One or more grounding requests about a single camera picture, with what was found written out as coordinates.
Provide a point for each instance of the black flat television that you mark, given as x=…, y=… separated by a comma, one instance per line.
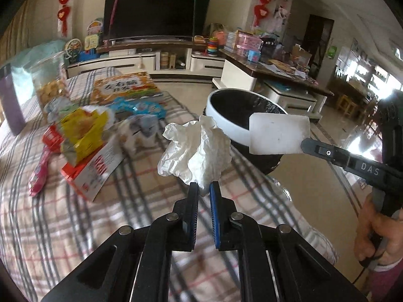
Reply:
x=154, y=12

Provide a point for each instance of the white coffee table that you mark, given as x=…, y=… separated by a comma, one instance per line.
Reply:
x=239, y=74

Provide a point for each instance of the ferris wheel toy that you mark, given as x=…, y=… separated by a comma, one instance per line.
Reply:
x=73, y=50

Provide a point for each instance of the teal plastic bag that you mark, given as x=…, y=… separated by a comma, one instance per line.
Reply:
x=34, y=52

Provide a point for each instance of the clear cookie jar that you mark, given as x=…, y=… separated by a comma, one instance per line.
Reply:
x=52, y=85

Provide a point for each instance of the pink toy box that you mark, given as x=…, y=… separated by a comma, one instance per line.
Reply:
x=248, y=41

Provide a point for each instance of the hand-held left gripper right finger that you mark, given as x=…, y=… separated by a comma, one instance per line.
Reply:
x=215, y=217

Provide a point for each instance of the red and white box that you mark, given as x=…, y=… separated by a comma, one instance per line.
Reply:
x=94, y=173

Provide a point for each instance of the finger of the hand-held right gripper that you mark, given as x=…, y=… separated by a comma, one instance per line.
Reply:
x=343, y=162

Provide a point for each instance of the person's right hand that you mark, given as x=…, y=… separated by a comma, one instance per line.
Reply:
x=365, y=229

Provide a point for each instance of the red hanging decoration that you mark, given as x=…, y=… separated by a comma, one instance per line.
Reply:
x=263, y=3
x=64, y=12

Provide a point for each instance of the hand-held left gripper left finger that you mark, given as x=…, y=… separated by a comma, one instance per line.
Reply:
x=191, y=217

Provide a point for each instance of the white television stand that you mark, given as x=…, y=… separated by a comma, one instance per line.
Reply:
x=126, y=61

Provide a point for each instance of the purple box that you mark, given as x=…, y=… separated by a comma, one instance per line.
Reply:
x=12, y=100

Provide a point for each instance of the yellow snack packet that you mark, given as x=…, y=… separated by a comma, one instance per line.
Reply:
x=83, y=135

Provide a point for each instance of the pink packet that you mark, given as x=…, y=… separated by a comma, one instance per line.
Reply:
x=37, y=176

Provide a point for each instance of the silver printed packet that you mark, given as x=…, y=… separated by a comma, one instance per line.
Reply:
x=138, y=132

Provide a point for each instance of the white bin with black liner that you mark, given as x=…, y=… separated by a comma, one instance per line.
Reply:
x=233, y=110

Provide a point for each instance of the wooden stool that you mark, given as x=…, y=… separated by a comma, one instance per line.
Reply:
x=345, y=105

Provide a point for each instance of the orange puzzle box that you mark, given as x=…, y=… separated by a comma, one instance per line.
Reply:
x=122, y=86

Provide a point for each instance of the red snack packet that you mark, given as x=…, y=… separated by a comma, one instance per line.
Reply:
x=52, y=138

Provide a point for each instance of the white paper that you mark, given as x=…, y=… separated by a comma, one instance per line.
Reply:
x=195, y=154

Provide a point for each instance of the blue toy packet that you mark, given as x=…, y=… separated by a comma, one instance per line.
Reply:
x=141, y=107

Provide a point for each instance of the person's right forearm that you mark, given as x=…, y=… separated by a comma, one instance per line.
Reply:
x=388, y=281

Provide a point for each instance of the small blue toy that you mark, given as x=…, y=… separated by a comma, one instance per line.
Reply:
x=253, y=56

